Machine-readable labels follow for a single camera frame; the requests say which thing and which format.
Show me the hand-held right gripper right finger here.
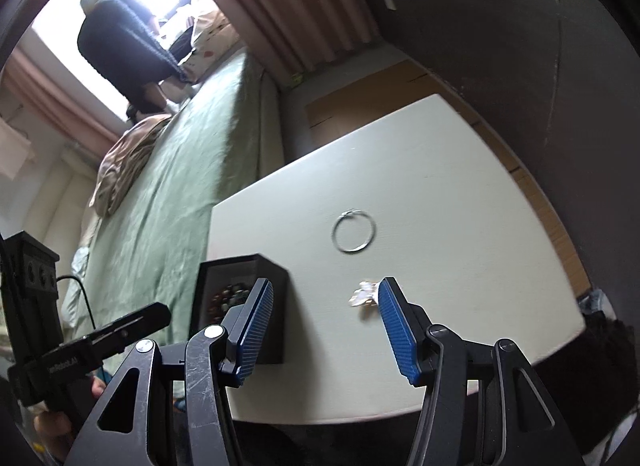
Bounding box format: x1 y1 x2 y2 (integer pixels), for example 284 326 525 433
378 276 587 466

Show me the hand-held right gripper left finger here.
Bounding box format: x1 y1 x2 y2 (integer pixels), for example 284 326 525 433
72 277 276 466

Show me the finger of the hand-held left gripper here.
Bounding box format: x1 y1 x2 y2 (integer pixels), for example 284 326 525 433
82 302 172 359

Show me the black cardboard box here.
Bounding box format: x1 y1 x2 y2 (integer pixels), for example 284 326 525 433
189 254 289 366

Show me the brown bead bracelet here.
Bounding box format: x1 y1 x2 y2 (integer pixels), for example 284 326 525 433
206 282 253 319

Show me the clear crystal jewelry piece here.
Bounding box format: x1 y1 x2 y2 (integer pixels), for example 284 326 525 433
348 280 382 311

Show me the silver bangle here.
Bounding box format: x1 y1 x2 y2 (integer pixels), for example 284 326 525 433
331 207 377 254

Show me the person's left hand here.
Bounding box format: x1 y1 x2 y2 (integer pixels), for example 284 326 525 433
34 375 109 466

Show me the green bed blanket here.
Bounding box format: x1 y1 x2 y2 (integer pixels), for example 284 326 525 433
60 52 266 387

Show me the crumpled beige blanket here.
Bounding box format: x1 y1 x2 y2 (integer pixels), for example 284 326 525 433
89 114 174 217

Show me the pink curtain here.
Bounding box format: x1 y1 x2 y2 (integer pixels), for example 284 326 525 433
197 0 383 77
0 46 123 147

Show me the floral bedding pile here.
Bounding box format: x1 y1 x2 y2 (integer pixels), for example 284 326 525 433
170 0 242 85

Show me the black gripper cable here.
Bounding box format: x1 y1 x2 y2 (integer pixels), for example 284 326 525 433
54 273 101 331

